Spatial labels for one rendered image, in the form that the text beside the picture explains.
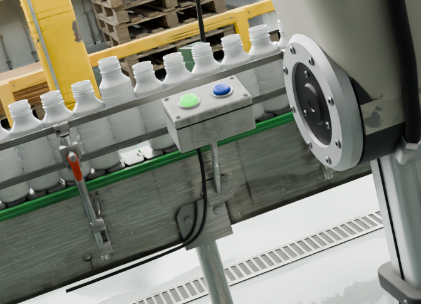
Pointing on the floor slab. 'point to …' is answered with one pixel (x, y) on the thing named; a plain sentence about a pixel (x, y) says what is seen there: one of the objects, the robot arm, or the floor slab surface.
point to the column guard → (59, 40)
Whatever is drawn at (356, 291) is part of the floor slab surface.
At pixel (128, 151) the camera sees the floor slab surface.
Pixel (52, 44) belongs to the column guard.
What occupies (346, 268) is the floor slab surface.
